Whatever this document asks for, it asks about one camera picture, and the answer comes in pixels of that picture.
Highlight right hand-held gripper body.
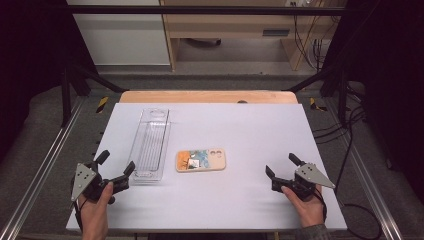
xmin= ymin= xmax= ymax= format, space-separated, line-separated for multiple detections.
xmin=270 ymin=162 xmax=336 ymax=202

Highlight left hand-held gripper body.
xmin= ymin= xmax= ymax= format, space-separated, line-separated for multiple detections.
xmin=70 ymin=160 xmax=131 ymax=205

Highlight cream painted phone case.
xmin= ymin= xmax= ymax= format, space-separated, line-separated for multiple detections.
xmin=175 ymin=147 xmax=227 ymax=173

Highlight person's left hand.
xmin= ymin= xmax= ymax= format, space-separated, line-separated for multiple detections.
xmin=78 ymin=182 xmax=114 ymax=224

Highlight person's right hand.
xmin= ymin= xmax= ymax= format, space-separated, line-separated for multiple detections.
xmin=281 ymin=185 xmax=326 ymax=229

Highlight clear plastic packaging box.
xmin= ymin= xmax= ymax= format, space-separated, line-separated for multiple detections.
xmin=128 ymin=107 xmax=172 ymax=184

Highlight yellow black tape strip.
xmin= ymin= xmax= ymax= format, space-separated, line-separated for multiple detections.
xmin=308 ymin=97 xmax=328 ymax=113
xmin=95 ymin=96 xmax=110 ymax=114

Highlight white board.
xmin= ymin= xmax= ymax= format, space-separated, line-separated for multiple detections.
xmin=65 ymin=102 xmax=348 ymax=233

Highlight white cabinet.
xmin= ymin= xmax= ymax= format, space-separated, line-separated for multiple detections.
xmin=65 ymin=0 xmax=172 ymax=66

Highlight black curtain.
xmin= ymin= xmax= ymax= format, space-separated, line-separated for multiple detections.
xmin=322 ymin=0 xmax=424 ymax=196
xmin=0 ymin=0 xmax=98 ymax=163

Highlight light wooden desk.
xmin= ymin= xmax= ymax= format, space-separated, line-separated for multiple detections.
xmin=159 ymin=0 xmax=348 ymax=73

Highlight white power strip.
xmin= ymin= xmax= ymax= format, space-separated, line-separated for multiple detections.
xmin=285 ymin=0 xmax=315 ymax=8

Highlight black wrist strap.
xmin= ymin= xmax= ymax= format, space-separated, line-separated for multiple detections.
xmin=313 ymin=188 xmax=329 ymax=223
xmin=73 ymin=199 xmax=85 ymax=232

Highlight black floor cables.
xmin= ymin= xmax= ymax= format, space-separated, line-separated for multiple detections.
xmin=312 ymin=82 xmax=385 ymax=240

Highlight aluminium rail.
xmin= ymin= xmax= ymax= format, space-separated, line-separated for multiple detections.
xmin=0 ymin=97 xmax=85 ymax=240
xmin=323 ymin=99 xmax=405 ymax=240

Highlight black frame leg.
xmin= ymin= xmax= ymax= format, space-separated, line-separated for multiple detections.
xmin=285 ymin=64 xmax=350 ymax=125
xmin=60 ymin=63 xmax=130 ymax=128

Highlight hanging black cables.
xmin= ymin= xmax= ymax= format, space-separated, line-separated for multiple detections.
xmin=292 ymin=14 xmax=332 ymax=72

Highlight black horizontal frame bar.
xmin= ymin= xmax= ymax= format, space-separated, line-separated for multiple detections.
xmin=63 ymin=4 xmax=346 ymax=16

